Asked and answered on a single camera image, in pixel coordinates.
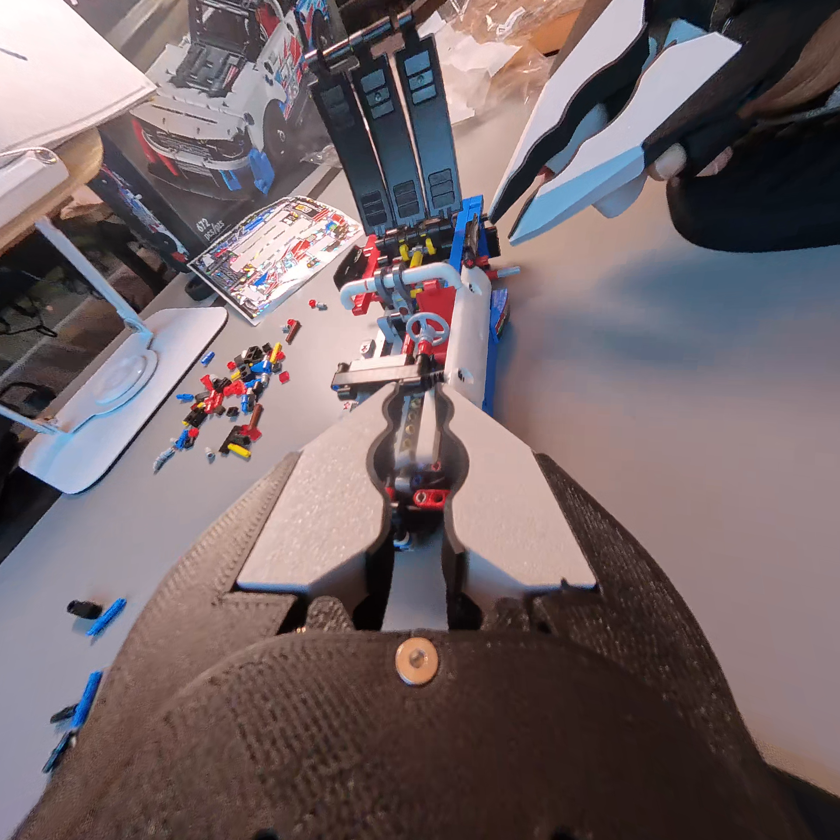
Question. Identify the black rubber tire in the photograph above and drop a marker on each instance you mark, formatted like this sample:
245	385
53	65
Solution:
200	290

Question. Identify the blue lego axle pin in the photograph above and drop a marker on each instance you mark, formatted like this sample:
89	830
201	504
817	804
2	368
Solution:
106	617

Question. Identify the crumpled clear plastic bags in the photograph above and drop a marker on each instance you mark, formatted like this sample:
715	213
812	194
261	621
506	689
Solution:
485	59

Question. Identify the person's right hand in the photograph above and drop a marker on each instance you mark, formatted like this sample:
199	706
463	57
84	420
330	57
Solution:
787	92

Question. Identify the lego car model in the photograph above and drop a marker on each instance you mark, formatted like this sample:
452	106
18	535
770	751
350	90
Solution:
459	315

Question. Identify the black lego pin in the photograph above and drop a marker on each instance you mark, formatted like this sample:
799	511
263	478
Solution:
84	608

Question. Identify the pile of blue black pins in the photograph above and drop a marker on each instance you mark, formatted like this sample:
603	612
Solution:
85	702

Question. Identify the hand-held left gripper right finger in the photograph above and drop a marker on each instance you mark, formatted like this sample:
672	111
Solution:
518	518

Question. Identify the pile of small lego pieces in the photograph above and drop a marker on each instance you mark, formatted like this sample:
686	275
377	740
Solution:
223	387

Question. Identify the holographic sticker sheet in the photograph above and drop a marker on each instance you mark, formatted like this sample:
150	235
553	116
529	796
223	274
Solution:
275	256

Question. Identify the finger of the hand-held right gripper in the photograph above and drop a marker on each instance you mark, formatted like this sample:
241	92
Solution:
564	85
643	111

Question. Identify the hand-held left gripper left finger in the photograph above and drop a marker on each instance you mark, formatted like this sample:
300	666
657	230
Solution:
315	512

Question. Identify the white book stand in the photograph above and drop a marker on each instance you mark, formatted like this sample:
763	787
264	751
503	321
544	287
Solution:
164	354

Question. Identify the dark lego set box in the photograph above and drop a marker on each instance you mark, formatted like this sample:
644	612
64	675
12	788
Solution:
216	111

